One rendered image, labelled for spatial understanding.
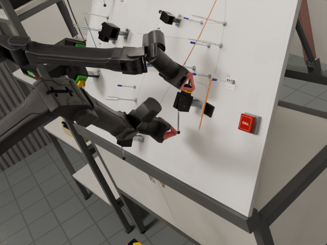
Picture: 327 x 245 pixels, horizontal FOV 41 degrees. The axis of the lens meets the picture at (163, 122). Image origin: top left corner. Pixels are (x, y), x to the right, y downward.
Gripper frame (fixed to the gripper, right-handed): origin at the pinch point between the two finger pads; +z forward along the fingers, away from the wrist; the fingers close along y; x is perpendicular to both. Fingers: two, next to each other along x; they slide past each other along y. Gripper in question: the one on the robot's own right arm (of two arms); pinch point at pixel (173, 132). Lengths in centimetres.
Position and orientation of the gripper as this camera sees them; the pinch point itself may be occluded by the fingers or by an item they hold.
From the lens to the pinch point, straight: 151.8
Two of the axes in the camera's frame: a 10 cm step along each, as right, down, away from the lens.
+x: -4.1, 8.9, 2.0
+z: 7.2, 1.8, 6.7
